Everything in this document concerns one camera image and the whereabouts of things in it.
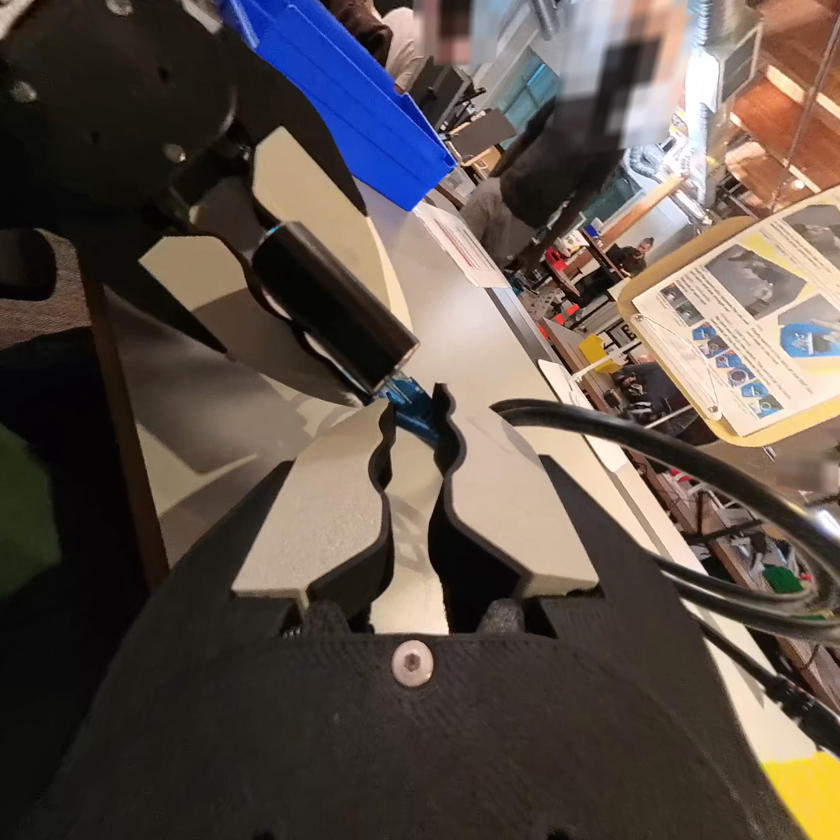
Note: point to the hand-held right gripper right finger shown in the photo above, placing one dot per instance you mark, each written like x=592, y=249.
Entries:
x=518, y=518

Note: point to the blue plastic bin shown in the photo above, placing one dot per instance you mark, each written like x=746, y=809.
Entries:
x=354, y=98

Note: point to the silver ventilation duct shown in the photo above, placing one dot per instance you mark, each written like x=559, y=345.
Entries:
x=714, y=131

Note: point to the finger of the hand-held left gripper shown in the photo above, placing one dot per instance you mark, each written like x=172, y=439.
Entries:
x=295, y=177
x=197, y=275

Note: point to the black ethernet adapter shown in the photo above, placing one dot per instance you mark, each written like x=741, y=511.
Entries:
x=328, y=295

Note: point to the instruction sheet stand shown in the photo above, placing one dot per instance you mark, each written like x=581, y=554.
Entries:
x=741, y=315

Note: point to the yellow plastic bin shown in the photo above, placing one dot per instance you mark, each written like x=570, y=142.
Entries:
x=807, y=794

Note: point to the white paper sheet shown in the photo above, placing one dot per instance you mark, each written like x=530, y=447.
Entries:
x=463, y=249

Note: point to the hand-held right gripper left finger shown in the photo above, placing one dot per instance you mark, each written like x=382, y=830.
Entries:
x=315, y=518

